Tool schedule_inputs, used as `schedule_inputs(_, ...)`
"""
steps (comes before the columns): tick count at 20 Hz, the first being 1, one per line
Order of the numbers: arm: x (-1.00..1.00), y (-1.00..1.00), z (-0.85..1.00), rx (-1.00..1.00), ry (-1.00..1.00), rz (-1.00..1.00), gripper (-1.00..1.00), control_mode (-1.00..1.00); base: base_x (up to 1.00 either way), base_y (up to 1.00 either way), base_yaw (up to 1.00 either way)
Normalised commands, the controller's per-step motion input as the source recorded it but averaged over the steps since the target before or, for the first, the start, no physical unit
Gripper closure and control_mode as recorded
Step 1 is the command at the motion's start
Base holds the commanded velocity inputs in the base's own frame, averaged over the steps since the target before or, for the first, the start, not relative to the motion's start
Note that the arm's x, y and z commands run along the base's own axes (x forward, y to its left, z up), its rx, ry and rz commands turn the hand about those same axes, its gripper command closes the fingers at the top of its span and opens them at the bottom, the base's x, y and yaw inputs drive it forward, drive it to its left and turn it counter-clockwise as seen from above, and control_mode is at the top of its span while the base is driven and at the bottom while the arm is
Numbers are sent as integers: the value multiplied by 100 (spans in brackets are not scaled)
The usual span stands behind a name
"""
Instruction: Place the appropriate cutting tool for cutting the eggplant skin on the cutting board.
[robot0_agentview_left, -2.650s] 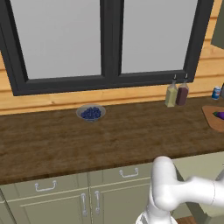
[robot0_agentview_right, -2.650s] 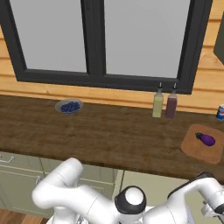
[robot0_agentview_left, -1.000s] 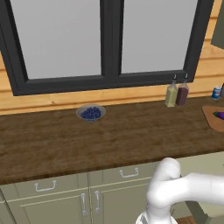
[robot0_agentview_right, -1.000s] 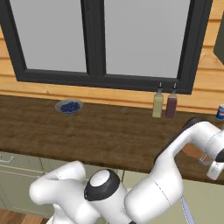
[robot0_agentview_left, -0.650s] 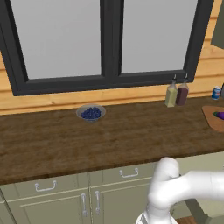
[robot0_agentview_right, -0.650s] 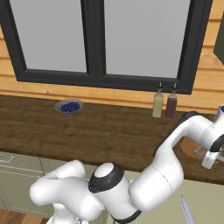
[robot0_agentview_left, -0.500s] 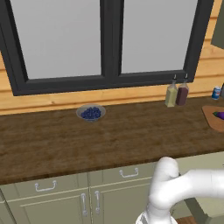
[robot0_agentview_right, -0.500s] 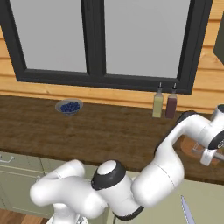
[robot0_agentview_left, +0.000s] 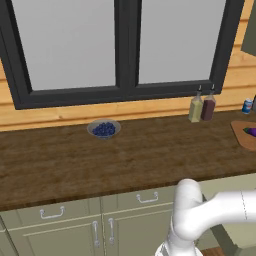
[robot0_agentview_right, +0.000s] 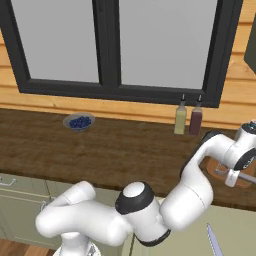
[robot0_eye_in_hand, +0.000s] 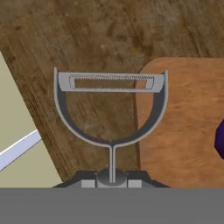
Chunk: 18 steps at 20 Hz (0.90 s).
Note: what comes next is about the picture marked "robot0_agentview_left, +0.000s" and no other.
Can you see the yellow oil bottle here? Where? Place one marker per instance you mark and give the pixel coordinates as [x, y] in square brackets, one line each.
[195, 109]

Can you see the wooden cutting board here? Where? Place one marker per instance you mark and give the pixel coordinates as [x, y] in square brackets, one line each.
[246, 136]

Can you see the olive green wall cupboard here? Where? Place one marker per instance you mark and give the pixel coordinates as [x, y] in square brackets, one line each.
[250, 33]

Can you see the grey bowl of blueberries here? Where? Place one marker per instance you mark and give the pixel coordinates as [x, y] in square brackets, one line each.
[104, 129]

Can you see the dark red vinegar bottle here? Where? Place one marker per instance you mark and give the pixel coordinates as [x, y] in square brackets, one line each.
[208, 108]

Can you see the olive green drawer front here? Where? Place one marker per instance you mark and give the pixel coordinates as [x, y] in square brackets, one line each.
[56, 211]
[146, 197]

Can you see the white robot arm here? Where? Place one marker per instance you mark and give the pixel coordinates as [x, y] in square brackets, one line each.
[190, 213]

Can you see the black framed window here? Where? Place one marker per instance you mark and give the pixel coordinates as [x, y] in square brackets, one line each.
[128, 50]

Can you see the blue and white can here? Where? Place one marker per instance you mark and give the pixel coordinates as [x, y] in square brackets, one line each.
[247, 106]

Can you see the olive green cupboard door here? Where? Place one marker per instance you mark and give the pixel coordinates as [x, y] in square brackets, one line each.
[60, 238]
[233, 206]
[138, 231]

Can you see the purple eggplant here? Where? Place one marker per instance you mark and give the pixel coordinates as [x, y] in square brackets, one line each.
[250, 131]

